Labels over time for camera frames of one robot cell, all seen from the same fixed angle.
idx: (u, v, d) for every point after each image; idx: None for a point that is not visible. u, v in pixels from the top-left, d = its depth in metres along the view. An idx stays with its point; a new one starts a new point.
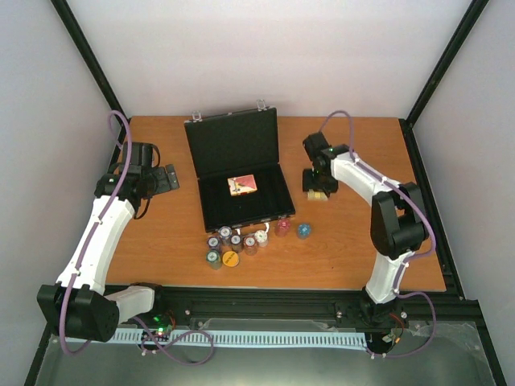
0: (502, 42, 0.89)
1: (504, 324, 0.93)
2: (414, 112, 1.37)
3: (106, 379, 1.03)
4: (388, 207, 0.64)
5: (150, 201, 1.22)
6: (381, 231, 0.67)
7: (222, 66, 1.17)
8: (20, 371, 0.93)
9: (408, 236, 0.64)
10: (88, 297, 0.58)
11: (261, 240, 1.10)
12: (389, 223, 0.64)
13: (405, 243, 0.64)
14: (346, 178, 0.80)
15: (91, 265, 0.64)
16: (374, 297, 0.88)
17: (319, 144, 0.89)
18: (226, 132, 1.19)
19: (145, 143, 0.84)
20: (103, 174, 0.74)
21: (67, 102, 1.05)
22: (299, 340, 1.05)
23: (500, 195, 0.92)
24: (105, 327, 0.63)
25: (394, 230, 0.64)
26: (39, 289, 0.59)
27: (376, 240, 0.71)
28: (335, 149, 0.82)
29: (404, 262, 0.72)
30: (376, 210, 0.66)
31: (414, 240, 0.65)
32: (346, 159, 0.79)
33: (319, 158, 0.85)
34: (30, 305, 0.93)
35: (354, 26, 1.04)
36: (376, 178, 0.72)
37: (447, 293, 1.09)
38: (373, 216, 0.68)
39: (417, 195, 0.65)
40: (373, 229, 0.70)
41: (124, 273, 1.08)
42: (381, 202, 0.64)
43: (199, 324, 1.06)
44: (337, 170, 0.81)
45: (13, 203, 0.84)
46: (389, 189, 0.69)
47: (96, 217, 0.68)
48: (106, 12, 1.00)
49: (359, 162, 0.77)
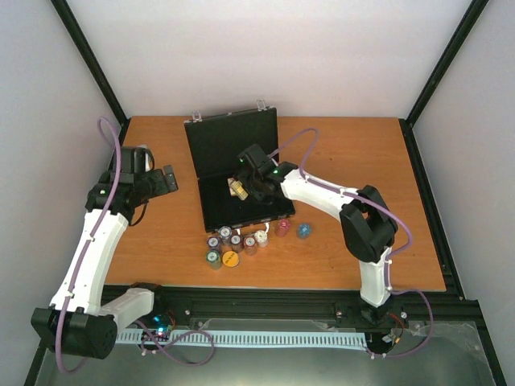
0: (502, 43, 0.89)
1: (504, 324, 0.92)
2: (414, 111, 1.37)
3: (107, 379, 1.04)
4: (359, 220, 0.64)
5: (148, 205, 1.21)
6: (357, 243, 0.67)
7: (222, 66, 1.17)
8: (21, 371, 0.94)
9: (381, 236, 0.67)
10: (82, 321, 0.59)
11: (261, 240, 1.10)
12: (365, 233, 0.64)
13: (381, 244, 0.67)
14: (302, 197, 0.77)
15: (84, 285, 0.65)
16: (372, 301, 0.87)
17: (261, 162, 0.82)
18: (226, 132, 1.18)
19: (136, 149, 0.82)
20: (94, 186, 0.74)
21: (67, 103, 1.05)
22: (298, 340, 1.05)
23: (499, 195, 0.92)
24: (103, 345, 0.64)
25: (370, 237, 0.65)
26: (34, 313, 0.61)
27: (352, 251, 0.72)
28: (279, 170, 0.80)
29: (387, 260, 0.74)
30: (346, 225, 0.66)
31: (388, 236, 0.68)
32: (296, 178, 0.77)
33: (266, 182, 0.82)
34: (30, 305, 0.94)
35: (354, 26, 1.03)
36: (334, 192, 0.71)
37: (447, 293, 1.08)
38: (345, 232, 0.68)
39: (377, 197, 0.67)
40: (347, 242, 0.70)
41: (124, 273, 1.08)
42: (350, 217, 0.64)
43: (199, 324, 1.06)
44: (290, 190, 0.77)
45: (14, 204, 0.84)
46: (350, 199, 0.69)
47: (88, 234, 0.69)
48: (106, 13, 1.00)
49: (310, 178, 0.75)
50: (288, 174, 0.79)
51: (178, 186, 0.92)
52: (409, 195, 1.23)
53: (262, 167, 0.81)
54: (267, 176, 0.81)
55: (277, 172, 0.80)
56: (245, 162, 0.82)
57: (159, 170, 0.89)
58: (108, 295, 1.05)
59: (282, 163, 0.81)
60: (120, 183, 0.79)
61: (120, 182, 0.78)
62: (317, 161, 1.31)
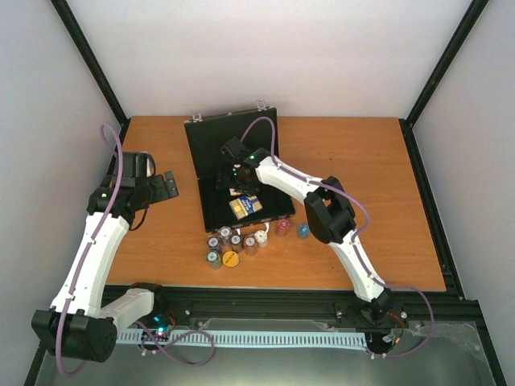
0: (503, 42, 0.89)
1: (504, 324, 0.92)
2: (414, 112, 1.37)
3: (107, 379, 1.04)
4: (319, 204, 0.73)
5: (149, 208, 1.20)
6: (318, 225, 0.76)
7: (222, 66, 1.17)
8: (20, 372, 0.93)
9: (339, 220, 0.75)
10: (82, 322, 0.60)
11: (261, 241, 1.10)
12: (325, 217, 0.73)
13: (338, 228, 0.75)
14: (274, 182, 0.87)
15: (85, 288, 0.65)
16: (364, 296, 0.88)
17: (237, 151, 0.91)
18: (226, 132, 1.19)
19: (138, 154, 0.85)
20: (96, 190, 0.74)
21: (67, 103, 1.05)
22: (299, 340, 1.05)
23: (499, 197, 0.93)
24: (103, 348, 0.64)
25: (330, 220, 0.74)
26: (34, 315, 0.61)
27: (316, 233, 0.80)
28: (255, 156, 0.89)
29: (353, 240, 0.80)
30: (309, 210, 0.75)
31: (346, 221, 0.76)
32: (269, 165, 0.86)
33: (244, 166, 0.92)
34: (31, 305, 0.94)
35: (355, 26, 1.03)
36: (302, 180, 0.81)
37: (448, 293, 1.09)
38: (309, 215, 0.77)
39: (338, 186, 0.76)
40: (311, 224, 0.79)
41: (125, 273, 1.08)
42: (311, 202, 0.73)
43: (199, 324, 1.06)
44: (264, 175, 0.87)
45: (14, 204, 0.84)
46: (315, 186, 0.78)
47: (90, 237, 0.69)
48: (106, 12, 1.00)
49: (282, 166, 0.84)
50: (263, 160, 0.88)
51: (177, 192, 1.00)
52: (409, 195, 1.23)
53: (240, 156, 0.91)
54: (244, 161, 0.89)
55: (252, 158, 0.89)
56: (225, 153, 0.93)
57: (160, 177, 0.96)
58: (110, 295, 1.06)
59: (259, 150, 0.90)
60: (121, 187, 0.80)
61: (122, 186, 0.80)
62: (317, 161, 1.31)
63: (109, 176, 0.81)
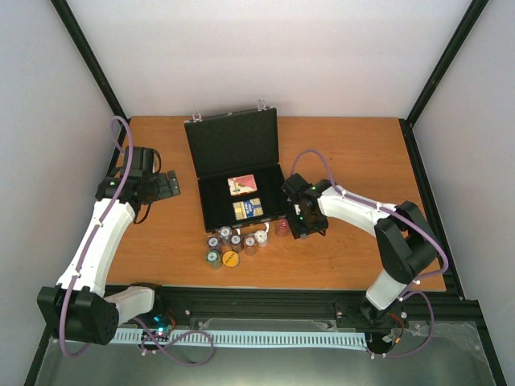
0: (502, 43, 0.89)
1: (504, 323, 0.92)
2: (414, 112, 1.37)
3: (106, 381, 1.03)
4: (394, 235, 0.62)
5: (150, 207, 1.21)
6: (392, 260, 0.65)
7: (221, 65, 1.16)
8: (18, 372, 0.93)
9: (419, 257, 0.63)
10: (88, 300, 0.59)
11: (261, 240, 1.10)
12: (402, 252, 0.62)
13: (419, 268, 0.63)
14: (339, 213, 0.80)
15: (92, 268, 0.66)
16: (377, 304, 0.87)
17: (298, 186, 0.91)
18: (226, 132, 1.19)
19: (146, 148, 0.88)
20: (105, 178, 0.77)
21: (67, 102, 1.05)
22: (299, 340, 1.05)
23: (497, 197, 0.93)
24: (105, 331, 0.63)
25: (408, 256, 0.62)
26: (39, 292, 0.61)
27: (389, 272, 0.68)
28: (317, 186, 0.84)
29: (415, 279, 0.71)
30: (382, 240, 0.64)
31: (429, 258, 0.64)
32: (332, 194, 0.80)
33: (305, 199, 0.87)
34: (30, 306, 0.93)
35: (354, 26, 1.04)
36: (371, 207, 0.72)
37: (448, 293, 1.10)
38: (381, 248, 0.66)
39: (417, 213, 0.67)
40: (382, 260, 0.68)
41: (125, 273, 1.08)
42: (386, 230, 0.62)
43: (199, 324, 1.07)
44: (327, 207, 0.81)
45: (14, 205, 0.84)
46: (388, 214, 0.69)
47: (97, 219, 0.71)
48: (107, 13, 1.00)
49: (347, 194, 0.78)
50: (326, 190, 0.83)
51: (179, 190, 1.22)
52: (409, 195, 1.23)
53: (299, 190, 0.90)
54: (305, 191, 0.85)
55: (314, 188, 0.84)
56: (286, 190, 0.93)
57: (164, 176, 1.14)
58: (107, 294, 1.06)
59: (321, 181, 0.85)
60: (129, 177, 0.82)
61: (129, 177, 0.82)
62: (316, 161, 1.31)
63: (116, 168, 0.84)
